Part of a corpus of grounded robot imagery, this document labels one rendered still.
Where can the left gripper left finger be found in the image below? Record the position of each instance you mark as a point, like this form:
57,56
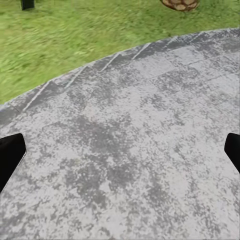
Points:
12,149

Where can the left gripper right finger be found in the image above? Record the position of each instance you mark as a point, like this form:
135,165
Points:
232,148

